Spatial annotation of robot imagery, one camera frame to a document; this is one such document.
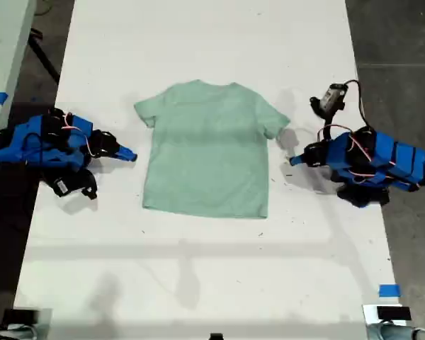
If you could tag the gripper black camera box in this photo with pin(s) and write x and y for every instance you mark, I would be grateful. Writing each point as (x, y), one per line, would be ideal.
(332, 95)
(62, 186)

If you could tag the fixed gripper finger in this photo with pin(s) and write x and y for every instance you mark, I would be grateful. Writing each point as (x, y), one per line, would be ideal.
(298, 158)
(124, 149)

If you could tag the small black box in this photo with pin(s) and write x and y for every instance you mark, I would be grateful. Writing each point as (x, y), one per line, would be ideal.
(20, 316)
(393, 313)

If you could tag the blue tape strip on table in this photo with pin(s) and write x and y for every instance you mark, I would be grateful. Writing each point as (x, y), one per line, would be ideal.
(389, 290)

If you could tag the grey blue object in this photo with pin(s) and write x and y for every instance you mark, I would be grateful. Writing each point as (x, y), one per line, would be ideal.
(10, 333)
(393, 332)

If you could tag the pale green T-shirt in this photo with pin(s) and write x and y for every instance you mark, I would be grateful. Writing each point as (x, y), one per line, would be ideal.
(205, 148)

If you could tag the black stand leg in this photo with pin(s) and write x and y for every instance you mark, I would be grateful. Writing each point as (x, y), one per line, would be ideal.
(44, 56)

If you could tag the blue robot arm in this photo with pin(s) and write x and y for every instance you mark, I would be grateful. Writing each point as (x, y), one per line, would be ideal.
(382, 156)
(32, 141)

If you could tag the shiny metal plate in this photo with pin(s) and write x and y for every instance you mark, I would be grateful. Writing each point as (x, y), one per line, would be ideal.
(45, 324)
(369, 313)

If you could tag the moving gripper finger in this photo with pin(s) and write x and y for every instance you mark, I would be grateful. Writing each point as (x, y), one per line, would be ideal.
(125, 158)
(299, 162)

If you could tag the pale side bench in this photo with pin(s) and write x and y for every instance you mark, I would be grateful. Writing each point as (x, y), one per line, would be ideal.
(3, 53)

